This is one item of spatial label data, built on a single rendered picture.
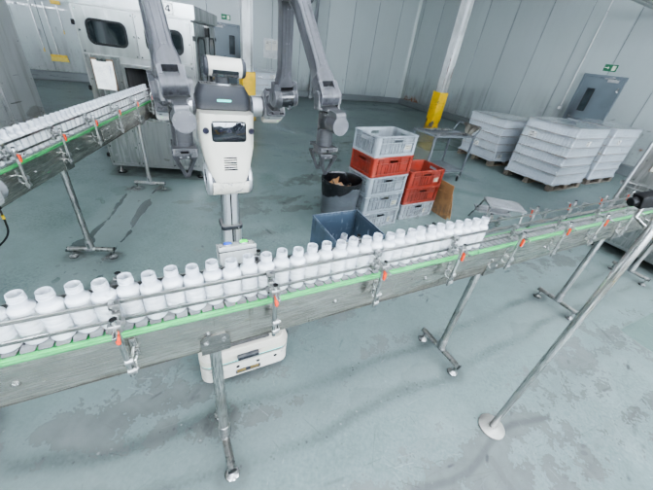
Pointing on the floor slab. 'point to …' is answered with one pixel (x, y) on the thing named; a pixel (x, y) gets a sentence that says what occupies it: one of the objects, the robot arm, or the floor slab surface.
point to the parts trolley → (446, 146)
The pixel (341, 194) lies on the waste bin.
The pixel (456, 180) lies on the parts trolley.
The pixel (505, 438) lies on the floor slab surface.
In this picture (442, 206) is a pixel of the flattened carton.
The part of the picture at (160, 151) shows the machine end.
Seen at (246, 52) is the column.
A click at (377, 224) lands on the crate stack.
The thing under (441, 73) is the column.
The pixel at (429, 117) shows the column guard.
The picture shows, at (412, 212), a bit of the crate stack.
